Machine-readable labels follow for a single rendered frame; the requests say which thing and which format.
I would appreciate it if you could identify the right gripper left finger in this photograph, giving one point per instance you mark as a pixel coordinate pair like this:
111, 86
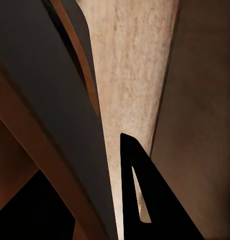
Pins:
36, 212

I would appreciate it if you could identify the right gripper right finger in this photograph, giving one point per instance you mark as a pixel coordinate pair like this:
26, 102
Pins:
169, 220

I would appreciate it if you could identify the cabinet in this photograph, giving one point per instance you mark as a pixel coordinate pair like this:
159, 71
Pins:
191, 147

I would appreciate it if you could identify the can of soda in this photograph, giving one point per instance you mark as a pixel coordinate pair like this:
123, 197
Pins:
57, 22

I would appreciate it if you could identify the trash can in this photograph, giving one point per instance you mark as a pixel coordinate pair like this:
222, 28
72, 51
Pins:
50, 116

